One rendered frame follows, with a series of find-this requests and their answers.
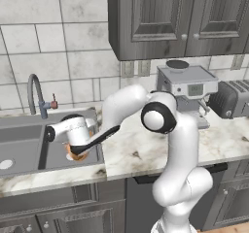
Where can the black dishwasher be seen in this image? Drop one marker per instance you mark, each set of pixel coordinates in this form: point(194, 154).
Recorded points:
point(142, 207)

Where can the grey coffee machine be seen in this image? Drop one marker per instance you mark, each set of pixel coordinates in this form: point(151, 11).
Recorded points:
point(194, 78)

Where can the grey curved tap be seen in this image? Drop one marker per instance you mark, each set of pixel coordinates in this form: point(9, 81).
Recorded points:
point(35, 81)

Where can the grey wall socket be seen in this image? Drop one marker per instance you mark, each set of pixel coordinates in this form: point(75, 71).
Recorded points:
point(237, 62)
point(127, 69)
point(144, 68)

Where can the dark grey toaster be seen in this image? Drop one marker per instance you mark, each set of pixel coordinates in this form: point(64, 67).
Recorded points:
point(233, 97)

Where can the round cupboard knob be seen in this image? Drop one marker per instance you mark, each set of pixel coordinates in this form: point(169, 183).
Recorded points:
point(196, 35)
point(184, 36)
point(225, 191)
point(29, 227)
point(46, 224)

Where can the grey false drawer front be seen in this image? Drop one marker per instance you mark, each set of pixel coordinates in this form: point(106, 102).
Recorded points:
point(39, 199)

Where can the orange bowl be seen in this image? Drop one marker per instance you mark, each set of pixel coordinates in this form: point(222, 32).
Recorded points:
point(79, 157)

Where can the grey double sink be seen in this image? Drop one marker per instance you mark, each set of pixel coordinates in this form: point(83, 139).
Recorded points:
point(22, 143)

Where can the grey base cupboard door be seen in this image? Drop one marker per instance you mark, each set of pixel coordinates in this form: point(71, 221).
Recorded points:
point(233, 204)
point(87, 217)
point(16, 225)

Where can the grey wall cupboard door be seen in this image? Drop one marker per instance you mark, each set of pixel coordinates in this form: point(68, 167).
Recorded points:
point(220, 16)
point(155, 16)

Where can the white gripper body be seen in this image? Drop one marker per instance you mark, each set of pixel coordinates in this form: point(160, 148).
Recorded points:
point(91, 126)

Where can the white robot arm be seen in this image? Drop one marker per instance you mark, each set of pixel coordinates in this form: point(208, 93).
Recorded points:
point(181, 152)

